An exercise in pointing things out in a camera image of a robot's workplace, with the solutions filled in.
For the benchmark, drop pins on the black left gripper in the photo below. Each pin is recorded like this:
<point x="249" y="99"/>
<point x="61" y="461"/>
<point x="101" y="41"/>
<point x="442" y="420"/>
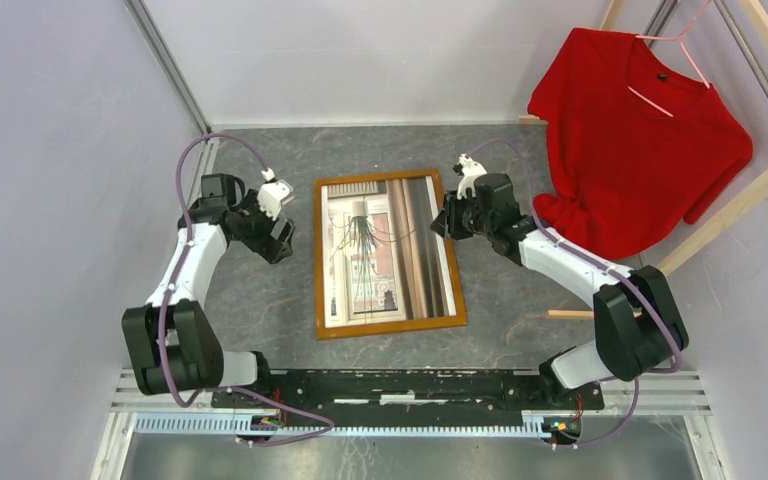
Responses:
<point x="260" y="246"/>

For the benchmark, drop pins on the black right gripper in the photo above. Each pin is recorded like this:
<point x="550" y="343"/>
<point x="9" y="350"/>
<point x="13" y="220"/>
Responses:
<point x="446" y="222"/>

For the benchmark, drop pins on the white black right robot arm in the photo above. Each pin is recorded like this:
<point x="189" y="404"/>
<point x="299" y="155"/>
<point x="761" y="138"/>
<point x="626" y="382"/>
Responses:
<point x="637" y="326"/>

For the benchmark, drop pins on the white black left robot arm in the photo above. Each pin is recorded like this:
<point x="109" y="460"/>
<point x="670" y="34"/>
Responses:
<point x="170" y="342"/>

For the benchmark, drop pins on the red t-shirt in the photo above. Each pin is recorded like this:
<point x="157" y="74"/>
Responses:
<point x="636" y="146"/>

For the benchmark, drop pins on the wooden clothes rack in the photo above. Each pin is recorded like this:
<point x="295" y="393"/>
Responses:
<point x="722" y="218"/>

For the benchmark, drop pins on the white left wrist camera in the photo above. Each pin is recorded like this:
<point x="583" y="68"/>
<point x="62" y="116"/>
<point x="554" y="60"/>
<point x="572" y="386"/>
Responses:
<point x="273" y="194"/>

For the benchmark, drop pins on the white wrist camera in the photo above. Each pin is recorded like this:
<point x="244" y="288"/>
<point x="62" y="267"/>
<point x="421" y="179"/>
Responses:
<point x="469" y="171"/>
<point x="273" y="194"/>

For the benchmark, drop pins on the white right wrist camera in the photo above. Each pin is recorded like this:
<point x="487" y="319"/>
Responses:
<point x="469" y="171"/>

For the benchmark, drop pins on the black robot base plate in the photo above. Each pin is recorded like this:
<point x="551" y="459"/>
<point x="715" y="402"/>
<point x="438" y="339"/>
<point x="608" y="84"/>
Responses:
<point x="420" y="397"/>

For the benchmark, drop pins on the aluminium rail frame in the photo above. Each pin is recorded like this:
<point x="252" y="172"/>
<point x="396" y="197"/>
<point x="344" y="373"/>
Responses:
<point x="663" y="430"/>

